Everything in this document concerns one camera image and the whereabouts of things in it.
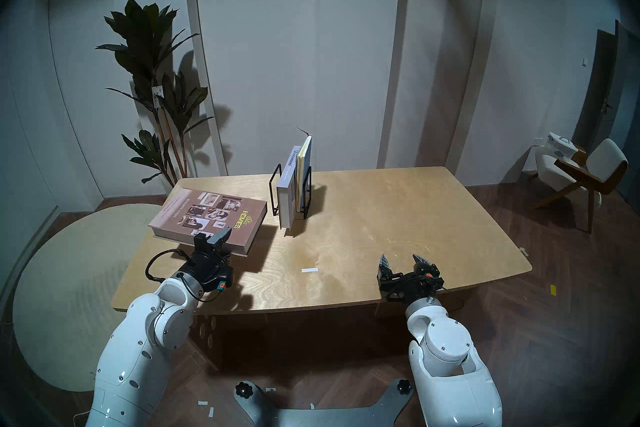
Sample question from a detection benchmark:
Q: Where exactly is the white wooden armchair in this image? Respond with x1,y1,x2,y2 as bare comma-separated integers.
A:
530,138,629,234

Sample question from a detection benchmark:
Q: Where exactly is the round beige rug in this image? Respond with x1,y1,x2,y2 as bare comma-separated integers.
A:
12,203,166,391

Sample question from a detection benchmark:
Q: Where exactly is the white object on armchair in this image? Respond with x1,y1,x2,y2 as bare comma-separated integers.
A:
546,132,578,160

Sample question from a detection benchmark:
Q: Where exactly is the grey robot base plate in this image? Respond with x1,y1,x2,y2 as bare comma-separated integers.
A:
234,378,416,427

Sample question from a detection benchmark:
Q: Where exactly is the grey Discontent book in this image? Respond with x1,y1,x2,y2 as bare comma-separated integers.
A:
276,146,302,230

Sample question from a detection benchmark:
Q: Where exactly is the thin yellow book with ribbon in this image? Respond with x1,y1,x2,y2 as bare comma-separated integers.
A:
295,127,313,214

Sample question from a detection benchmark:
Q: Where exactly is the large brown Homes book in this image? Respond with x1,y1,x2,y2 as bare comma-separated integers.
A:
148,187,268,257

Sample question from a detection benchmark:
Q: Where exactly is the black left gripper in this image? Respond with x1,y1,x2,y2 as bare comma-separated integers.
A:
177,227,235,292

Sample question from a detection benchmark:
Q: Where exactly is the tall green potted plant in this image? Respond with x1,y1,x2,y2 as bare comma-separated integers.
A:
95,0,216,186

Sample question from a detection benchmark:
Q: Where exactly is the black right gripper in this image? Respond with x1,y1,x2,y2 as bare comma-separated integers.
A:
376,254,446,302

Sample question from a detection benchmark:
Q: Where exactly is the black wire book rack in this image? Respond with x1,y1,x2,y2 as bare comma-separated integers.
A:
269,163,313,220

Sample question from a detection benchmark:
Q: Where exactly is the wooden table base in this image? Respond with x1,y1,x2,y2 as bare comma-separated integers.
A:
187,313,266,371

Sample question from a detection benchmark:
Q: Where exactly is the dark door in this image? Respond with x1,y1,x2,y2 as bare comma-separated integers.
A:
572,20,640,204

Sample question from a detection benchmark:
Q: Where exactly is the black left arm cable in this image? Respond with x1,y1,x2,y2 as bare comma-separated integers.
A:
145,247,222,302

